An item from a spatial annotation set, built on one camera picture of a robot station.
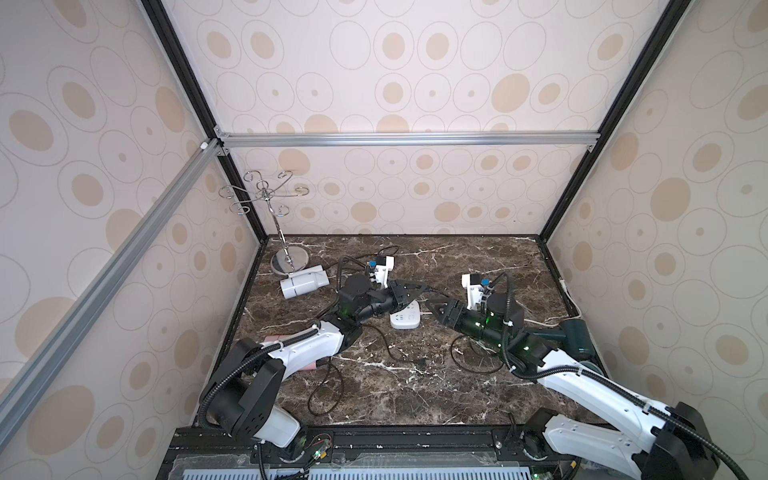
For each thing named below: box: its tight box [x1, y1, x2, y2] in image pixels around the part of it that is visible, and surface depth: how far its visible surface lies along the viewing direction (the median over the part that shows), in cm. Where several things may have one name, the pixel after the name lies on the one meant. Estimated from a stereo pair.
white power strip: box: [390, 300, 421, 330], surface depth 96 cm
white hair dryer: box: [280, 265, 330, 300], surface depth 100 cm
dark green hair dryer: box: [533, 319, 595, 360], surface depth 90 cm
